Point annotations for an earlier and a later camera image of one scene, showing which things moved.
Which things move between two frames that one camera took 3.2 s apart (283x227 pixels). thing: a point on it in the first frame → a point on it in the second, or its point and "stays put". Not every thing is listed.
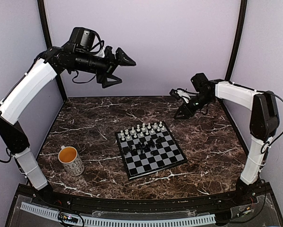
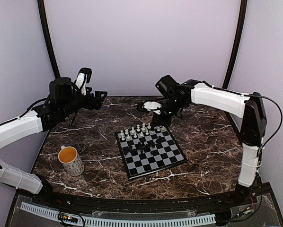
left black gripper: (111, 65) → (98, 101)
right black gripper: (183, 108) → (160, 121)
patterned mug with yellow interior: (68, 156) stays put
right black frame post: (239, 40) stays put
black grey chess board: (147, 149) stays put
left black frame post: (49, 43) stays put
